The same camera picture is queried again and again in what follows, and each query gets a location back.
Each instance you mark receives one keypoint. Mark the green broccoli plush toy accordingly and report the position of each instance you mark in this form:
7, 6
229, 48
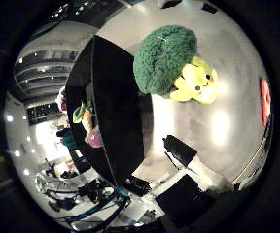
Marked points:
166, 61

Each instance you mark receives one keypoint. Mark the teal bag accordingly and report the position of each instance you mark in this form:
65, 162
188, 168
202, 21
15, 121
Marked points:
68, 140

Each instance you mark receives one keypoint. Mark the black fabric container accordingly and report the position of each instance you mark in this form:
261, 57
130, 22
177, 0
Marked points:
117, 106

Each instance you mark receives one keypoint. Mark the purple eggplant plush toy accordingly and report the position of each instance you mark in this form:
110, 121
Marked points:
94, 138

